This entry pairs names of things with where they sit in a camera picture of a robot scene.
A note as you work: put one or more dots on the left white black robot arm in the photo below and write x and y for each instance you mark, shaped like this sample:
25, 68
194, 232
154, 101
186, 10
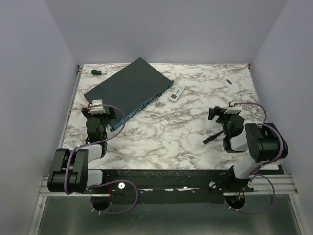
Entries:
69, 171

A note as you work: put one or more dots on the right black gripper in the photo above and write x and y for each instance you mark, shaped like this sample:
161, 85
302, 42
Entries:
217, 111

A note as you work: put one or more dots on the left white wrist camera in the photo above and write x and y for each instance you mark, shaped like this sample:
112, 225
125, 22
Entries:
96, 107

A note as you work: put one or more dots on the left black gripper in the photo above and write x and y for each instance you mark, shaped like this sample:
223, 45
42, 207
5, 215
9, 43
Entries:
108, 116

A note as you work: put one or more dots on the green handled screwdriver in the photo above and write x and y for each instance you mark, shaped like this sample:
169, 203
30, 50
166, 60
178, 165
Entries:
97, 72

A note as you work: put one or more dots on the dark grey network switch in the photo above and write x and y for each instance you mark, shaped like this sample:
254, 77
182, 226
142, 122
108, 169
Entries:
132, 88

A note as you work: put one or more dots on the aluminium frame rail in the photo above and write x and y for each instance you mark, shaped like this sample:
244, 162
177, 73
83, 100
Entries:
283, 184

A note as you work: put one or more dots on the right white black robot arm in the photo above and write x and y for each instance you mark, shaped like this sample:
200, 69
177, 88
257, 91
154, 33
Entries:
264, 143

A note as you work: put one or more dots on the white remote control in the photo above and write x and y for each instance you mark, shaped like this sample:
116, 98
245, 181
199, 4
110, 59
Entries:
178, 90

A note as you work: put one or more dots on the black T-handle tool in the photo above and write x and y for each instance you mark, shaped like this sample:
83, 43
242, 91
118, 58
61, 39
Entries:
212, 137

